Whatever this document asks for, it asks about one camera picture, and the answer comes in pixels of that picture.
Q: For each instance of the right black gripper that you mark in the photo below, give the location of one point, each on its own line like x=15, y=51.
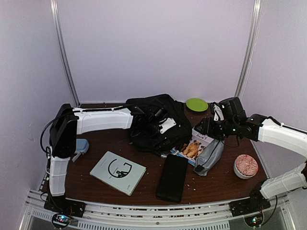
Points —
x=207, y=128

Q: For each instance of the black student bag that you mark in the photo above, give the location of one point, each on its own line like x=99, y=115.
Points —
x=174, y=137

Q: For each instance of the grey pencil pouch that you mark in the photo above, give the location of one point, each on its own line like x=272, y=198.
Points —
x=209, y=157

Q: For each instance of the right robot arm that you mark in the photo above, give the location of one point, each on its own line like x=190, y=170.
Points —
x=267, y=130

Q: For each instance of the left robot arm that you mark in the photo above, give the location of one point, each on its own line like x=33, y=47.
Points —
x=71, y=122

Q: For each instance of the green plate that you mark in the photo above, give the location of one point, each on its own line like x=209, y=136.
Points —
x=197, y=104

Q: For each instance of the dog picture book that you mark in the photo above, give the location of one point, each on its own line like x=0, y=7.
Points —
x=196, y=146

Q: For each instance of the red patterned white bowl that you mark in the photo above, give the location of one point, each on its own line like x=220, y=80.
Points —
x=245, y=166

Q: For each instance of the grey book with G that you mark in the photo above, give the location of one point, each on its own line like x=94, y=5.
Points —
x=118, y=172

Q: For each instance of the black flat case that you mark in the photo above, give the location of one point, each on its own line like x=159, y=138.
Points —
x=171, y=183

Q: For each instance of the light blue zipper case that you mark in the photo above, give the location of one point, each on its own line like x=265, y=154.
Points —
x=82, y=146

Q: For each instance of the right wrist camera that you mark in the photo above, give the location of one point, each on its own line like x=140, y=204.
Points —
x=229, y=109

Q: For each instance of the front aluminium rail base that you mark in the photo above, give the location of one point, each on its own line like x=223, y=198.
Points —
x=207, y=216

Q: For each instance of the right aluminium frame post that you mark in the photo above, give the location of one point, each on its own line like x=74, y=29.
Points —
x=251, y=44

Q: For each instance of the aluminium frame post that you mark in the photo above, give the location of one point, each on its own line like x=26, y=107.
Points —
x=62, y=50
x=251, y=44

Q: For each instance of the left aluminium frame post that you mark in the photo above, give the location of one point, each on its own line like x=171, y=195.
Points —
x=62, y=50

